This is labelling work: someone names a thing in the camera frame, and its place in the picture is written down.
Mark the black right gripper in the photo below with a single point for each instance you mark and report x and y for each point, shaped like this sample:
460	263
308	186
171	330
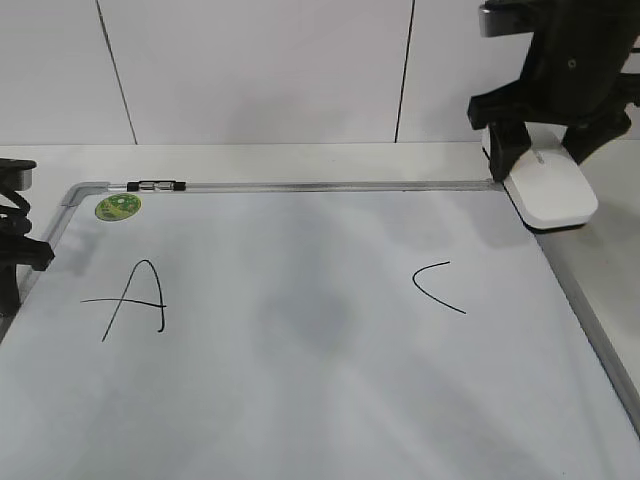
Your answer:
572	74

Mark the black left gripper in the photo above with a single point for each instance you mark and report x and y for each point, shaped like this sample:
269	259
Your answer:
19	250

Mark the white whiteboard eraser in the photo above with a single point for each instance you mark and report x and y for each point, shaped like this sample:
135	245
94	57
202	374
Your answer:
547	187

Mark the round green sticker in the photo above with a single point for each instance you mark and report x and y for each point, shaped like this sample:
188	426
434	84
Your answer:
118	207

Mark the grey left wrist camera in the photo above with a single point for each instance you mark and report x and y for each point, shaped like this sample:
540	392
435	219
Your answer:
16	174

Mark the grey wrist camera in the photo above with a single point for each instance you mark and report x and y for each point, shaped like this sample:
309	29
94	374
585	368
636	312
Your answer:
16	174
504	18

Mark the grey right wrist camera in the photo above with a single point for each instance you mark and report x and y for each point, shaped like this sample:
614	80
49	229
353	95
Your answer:
504	18

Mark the white whiteboard with aluminium frame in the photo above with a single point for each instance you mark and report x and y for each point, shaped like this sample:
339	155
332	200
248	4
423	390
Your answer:
305	335

